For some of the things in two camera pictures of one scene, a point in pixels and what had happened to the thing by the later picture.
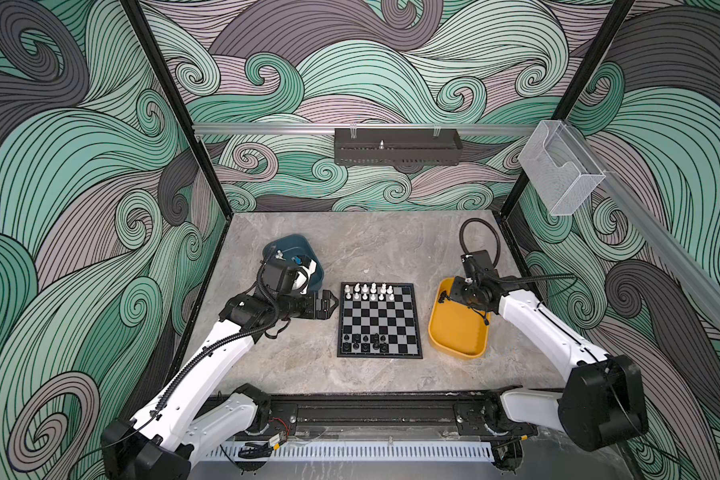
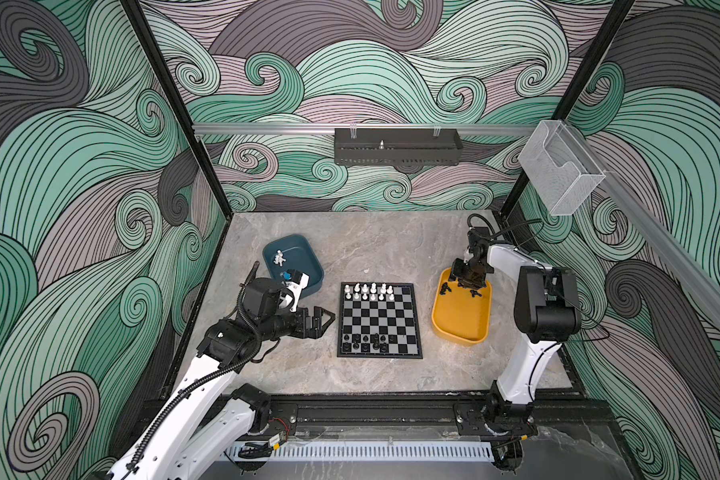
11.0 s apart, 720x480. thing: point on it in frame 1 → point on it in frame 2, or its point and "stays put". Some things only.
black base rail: (384, 416) stays put
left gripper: (324, 310) → (316, 329)
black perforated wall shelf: (397, 146) stays put
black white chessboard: (378, 320) stays put
